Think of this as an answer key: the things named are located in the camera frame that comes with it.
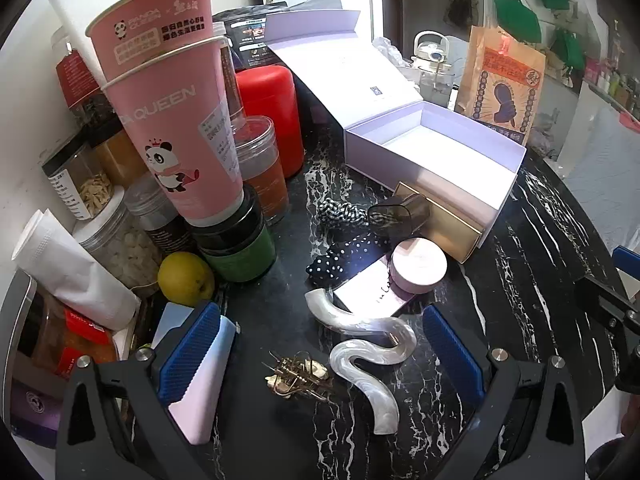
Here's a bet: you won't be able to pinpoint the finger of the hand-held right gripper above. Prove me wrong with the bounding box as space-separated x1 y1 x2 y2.
612 246 640 281
575 275 640 346

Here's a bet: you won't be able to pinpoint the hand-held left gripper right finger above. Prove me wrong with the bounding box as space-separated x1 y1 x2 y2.
422 305 586 480

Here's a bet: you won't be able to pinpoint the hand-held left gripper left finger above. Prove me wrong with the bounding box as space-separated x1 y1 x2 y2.
54 302 223 480

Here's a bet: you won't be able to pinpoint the pearl white wavy hair clip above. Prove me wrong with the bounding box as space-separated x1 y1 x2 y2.
304 287 418 435

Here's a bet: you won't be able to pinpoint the pink round compact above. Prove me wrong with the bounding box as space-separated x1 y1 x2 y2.
391 238 448 293

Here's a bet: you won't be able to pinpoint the small lavender card box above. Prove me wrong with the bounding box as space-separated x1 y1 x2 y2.
332 255 426 317

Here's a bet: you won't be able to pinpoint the gold metal hair clip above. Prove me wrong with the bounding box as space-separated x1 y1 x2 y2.
264 351 333 403

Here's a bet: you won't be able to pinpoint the gold box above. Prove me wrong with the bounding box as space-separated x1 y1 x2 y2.
392 181 485 263

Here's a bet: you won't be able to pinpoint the smoky translucent claw clip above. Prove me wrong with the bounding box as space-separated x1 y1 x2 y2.
368 194 431 241

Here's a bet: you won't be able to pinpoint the black polka dot scrunchie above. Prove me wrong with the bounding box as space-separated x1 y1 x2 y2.
306 232 396 291

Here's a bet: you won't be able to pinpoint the black white gingham scrunchie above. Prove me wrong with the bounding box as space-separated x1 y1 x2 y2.
316 197 373 228

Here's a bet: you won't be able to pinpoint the lavender gift box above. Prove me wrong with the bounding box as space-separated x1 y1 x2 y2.
264 9 528 250

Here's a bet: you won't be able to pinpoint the pastel blue pink box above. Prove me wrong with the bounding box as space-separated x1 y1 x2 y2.
150 301 237 446

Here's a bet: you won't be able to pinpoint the yellow lemon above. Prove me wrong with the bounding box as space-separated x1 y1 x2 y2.
157 251 216 307

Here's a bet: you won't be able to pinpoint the white cabinet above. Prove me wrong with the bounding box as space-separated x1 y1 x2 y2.
565 80 640 221

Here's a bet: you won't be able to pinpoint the dark jar green label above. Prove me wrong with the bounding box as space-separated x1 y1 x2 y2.
190 185 278 283

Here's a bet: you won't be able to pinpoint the red snack packet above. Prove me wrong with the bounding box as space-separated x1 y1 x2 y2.
15 292 121 381

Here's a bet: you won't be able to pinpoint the clear jar white chunks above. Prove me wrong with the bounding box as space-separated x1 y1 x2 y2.
72 186 163 291

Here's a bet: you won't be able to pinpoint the dark spice jar silver lid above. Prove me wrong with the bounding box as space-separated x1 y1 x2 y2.
124 172 198 256

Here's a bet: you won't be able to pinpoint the white rolled paper bag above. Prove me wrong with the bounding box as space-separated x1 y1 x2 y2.
11 208 142 331

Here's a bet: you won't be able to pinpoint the purple tin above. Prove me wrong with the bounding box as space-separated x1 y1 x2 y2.
10 380 66 448

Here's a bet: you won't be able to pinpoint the row of bottles on shelf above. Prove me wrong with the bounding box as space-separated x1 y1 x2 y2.
585 57 640 111

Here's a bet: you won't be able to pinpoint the clear jar sliced nuts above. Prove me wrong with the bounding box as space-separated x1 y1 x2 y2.
41 135 116 222

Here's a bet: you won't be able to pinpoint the clear jar amber contents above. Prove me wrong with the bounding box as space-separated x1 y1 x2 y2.
231 116 291 226

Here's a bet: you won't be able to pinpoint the clear jar brown powder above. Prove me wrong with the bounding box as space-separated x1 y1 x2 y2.
85 110 146 186

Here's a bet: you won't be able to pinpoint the printed brown paper bag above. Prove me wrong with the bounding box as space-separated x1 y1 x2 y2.
454 25 546 148

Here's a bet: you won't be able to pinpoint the red canister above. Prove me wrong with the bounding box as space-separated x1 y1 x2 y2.
235 66 306 179

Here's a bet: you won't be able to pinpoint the brown label clear jar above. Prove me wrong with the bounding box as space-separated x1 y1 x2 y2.
212 21 247 126

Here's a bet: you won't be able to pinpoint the glass teapot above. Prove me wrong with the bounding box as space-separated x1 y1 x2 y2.
411 30 458 106

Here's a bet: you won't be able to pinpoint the red label jar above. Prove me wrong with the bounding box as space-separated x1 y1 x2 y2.
50 25 108 131

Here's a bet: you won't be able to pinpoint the crumpled clear plastic wrap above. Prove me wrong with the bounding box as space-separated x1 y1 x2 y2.
372 37 413 68

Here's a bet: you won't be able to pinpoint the black pouch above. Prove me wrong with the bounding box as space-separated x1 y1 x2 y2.
212 1 288 68

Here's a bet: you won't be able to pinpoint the pink cup small panda logo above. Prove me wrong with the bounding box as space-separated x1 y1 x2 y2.
85 0 223 83

